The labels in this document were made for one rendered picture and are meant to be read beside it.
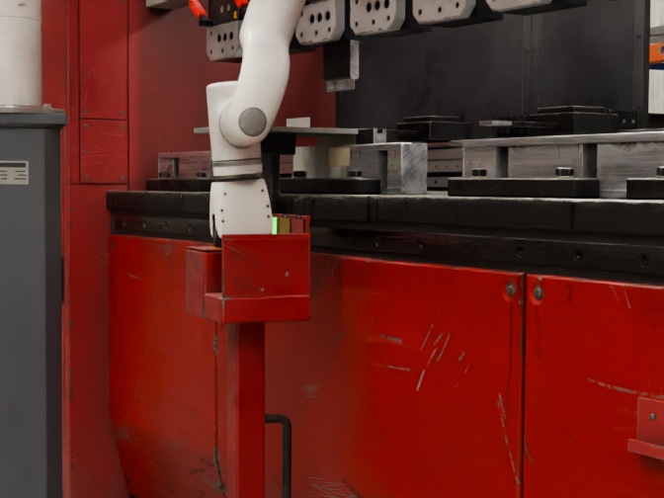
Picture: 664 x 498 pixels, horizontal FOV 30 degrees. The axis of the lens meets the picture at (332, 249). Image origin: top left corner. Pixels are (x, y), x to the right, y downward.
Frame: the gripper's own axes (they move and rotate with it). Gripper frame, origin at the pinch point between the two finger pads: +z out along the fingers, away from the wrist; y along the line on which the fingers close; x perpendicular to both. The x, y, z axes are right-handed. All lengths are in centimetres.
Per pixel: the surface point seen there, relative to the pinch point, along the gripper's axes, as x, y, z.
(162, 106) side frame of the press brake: -111, -22, -32
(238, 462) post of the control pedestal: -2.5, 3.3, 34.1
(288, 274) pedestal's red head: 4.8, -5.8, 1.4
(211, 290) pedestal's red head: -4.6, 4.8, 3.8
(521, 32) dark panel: -37, -84, -41
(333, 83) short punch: -29, -33, -32
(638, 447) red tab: 72, -25, 21
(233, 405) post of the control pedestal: -4.0, 2.8, 24.2
